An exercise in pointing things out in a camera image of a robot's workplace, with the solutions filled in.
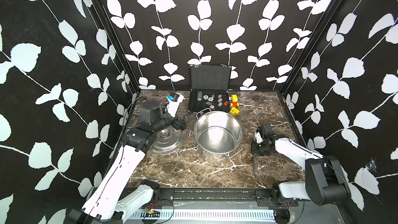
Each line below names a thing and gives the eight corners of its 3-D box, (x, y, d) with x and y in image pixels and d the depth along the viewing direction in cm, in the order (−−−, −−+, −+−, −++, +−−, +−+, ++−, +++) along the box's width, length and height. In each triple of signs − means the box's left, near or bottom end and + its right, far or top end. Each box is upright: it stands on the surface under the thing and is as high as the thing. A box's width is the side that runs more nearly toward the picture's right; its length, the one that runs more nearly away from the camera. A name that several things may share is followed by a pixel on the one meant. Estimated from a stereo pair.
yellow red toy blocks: (229, 114, 109) (230, 109, 104) (230, 99, 118) (231, 94, 113) (238, 115, 108) (239, 110, 103) (238, 100, 118) (239, 95, 113)
